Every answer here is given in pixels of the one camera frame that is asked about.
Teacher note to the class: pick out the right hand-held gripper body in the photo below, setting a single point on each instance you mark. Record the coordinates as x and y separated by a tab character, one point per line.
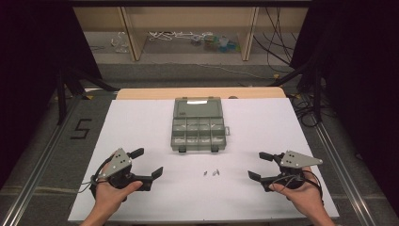
295	159

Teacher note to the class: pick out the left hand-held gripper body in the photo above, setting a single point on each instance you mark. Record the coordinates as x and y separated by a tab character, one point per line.
118	161

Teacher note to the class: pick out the grey plastic organizer box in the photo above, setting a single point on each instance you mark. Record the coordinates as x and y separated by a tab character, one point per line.
197	109

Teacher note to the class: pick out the person's left hand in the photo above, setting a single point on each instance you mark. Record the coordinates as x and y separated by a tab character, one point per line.
109	197

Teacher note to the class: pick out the person's right hand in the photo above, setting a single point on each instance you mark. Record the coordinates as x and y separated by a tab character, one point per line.
306	197

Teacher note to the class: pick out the white paper sheet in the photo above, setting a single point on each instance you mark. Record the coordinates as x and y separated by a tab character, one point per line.
194	194

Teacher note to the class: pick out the wooden table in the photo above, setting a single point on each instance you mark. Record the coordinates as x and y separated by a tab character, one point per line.
156	93

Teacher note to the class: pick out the black metal stand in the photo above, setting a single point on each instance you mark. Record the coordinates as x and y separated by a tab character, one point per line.
316	91
61	94

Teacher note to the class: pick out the clear plastic bag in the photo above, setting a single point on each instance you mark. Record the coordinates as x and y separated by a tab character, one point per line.
120	42

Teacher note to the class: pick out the pile of colourful toys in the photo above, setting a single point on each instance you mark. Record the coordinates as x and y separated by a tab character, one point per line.
216	43

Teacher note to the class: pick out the wooden shelf unit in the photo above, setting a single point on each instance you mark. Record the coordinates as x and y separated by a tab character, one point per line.
188	17

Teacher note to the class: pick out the aluminium floor rail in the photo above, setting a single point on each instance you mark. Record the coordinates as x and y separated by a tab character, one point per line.
342	169
37	166

